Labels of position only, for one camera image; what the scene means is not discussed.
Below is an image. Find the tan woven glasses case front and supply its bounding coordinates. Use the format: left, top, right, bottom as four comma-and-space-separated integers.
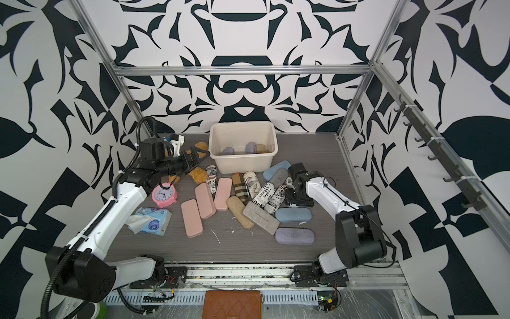
256, 144, 268, 154

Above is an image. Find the tan woven glasses case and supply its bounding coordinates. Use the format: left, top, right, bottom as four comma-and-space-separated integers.
227, 196, 254, 229
256, 144, 268, 154

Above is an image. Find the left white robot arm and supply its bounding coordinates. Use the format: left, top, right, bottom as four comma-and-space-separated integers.
40, 116, 211, 318

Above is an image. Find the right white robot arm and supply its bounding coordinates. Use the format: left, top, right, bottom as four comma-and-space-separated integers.
288, 163, 397, 287

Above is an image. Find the blue glasses case front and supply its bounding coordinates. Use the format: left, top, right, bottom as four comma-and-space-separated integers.
275, 207, 312, 223

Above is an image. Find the blue glasses case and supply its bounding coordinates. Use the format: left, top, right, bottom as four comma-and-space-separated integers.
275, 207, 312, 223
263, 160, 291, 182

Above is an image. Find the grey glasses case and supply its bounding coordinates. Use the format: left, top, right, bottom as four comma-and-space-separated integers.
269, 168, 288, 189

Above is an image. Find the blue glasses case back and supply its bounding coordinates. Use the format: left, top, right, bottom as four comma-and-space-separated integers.
263, 160, 291, 182

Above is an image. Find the pink glasses case right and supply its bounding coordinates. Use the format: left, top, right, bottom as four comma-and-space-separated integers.
215, 178, 232, 211

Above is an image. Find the pink glasses case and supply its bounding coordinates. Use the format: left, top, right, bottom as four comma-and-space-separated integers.
215, 178, 232, 211
195, 183, 216, 219
181, 199, 203, 238

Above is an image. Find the map print glasses case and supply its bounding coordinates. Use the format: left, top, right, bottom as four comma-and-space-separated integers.
243, 171, 262, 198

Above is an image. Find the pink glasses case middle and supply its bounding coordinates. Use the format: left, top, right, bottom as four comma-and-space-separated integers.
195, 183, 216, 219

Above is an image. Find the plaid brown glasses case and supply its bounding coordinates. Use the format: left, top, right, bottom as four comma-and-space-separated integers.
232, 173, 250, 204

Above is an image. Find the beige plastic storage box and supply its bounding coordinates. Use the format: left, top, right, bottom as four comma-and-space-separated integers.
209, 121, 278, 174

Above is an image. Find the tan woven glasses case centre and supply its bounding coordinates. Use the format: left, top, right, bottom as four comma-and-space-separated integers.
227, 196, 254, 229

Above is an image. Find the pink glasses case front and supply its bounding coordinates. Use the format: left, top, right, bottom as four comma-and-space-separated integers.
181, 199, 203, 238

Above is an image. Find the orange plush teddy bear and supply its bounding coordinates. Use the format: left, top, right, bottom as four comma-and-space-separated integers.
164, 142, 209, 185

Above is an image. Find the newspaper print case left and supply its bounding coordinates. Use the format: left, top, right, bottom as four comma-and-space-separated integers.
205, 164, 217, 195

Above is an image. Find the newspaper print case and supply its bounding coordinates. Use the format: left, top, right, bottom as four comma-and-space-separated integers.
252, 182, 276, 208
205, 164, 217, 195

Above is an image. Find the newspaper flag case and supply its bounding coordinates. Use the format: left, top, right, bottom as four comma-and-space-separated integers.
264, 184, 288, 215

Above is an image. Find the newspaper print case centre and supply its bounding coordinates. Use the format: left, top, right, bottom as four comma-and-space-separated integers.
252, 182, 276, 208

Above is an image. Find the grey woven rectangular case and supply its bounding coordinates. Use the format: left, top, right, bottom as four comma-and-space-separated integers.
243, 202, 280, 235

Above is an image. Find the pink alarm clock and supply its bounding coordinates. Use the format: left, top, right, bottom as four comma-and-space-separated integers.
151, 183, 178, 209

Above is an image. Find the blue tissue pack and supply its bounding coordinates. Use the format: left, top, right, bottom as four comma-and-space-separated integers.
125, 207, 172, 236

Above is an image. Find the green circuit board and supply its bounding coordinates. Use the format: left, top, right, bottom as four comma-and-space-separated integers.
317, 291, 342, 312

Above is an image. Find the brown quilted leather wallet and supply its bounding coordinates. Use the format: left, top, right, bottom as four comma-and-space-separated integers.
202, 291, 262, 319

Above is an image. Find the green tape roll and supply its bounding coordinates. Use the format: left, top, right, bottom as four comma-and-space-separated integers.
76, 302, 108, 319

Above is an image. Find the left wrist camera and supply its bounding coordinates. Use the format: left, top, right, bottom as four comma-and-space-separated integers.
167, 134, 185, 157

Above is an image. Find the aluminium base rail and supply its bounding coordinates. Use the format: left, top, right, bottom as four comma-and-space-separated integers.
123, 263, 409, 295

